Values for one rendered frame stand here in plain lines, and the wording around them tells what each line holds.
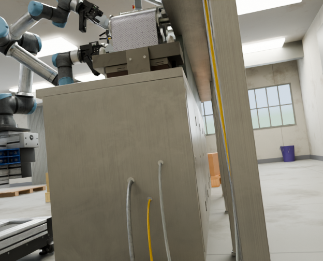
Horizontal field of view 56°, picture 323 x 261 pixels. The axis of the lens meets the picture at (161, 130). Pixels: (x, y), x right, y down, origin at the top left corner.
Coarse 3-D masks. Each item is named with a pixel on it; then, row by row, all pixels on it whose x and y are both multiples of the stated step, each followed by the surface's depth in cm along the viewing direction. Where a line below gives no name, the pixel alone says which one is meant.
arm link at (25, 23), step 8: (32, 8) 160; (40, 8) 162; (48, 8) 165; (24, 16) 169; (32, 16) 166; (40, 16) 164; (48, 16) 167; (16, 24) 176; (24, 24) 172; (32, 24) 172; (16, 32) 179; (24, 32) 180; (16, 40) 186
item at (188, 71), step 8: (176, 40) 154; (184, 48) 159; (184, 56) 152; (184, 64) 152; (184, 72) 152; (192, 72) 219; (192, 80) 204; (192, 88) 191; (200, 104) 338; (200, 112) 301
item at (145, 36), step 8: (112, 32) 158; (120, 32) 157; (128, 32) 156; (136, 32) 156; (144, 32) 155; (152, 32) 154; (120, 40) 157; (128, 40) 156; (136, 40) 155; (144, 40) 154; (152, 40) 154; (120, 48) 156; (128, 48) 156
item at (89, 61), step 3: (84, 57) 158; (87, 57) 157; (84, 60) 158; (87, 60) 157; (90, 60) 158; (87, 63) 157; (90, 63) 157; (90, 66) 157; (93, 69) 156; (93, 72) 156; (96, 72) 156; (96, 75) 157
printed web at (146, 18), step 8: (120, 16) 160; (128, 16) 158; (136, 16) 156; (144, 16) 155; (152, 16) 155; (112, 24) 158; (120, 24) 157; (128, 24) 156; (136, 24) 156; (144, 24) 155; (152, 24) 154; (160, 40) 165
